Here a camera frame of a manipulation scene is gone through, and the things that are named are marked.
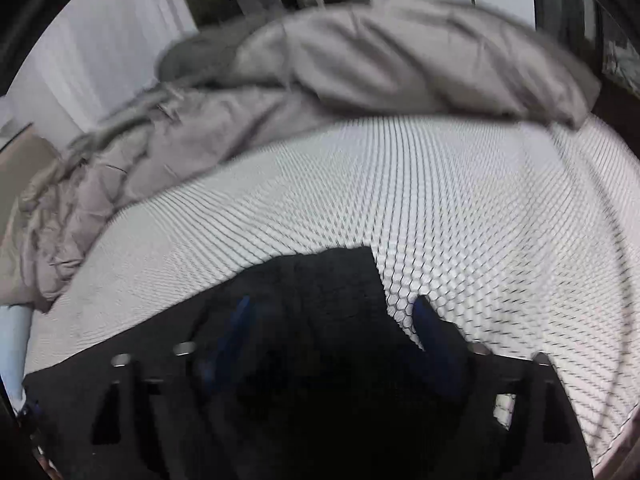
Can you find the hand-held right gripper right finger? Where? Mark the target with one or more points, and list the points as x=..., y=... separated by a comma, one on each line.
x=431, y=342

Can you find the black pants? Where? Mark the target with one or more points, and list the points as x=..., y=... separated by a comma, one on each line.
x=320, y=285

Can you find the grey comforter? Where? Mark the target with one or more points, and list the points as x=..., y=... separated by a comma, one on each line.
x=380, y=55

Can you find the light blue pillow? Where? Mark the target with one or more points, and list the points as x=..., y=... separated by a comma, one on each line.
x=12, y=345

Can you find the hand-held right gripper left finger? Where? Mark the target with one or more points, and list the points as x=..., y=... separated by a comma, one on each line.
x=234, y=335

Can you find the white honeycomb bed mattress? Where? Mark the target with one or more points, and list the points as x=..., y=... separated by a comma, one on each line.
x=425, y=195

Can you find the beige headboard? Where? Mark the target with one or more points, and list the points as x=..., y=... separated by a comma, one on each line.
x=20, y=180

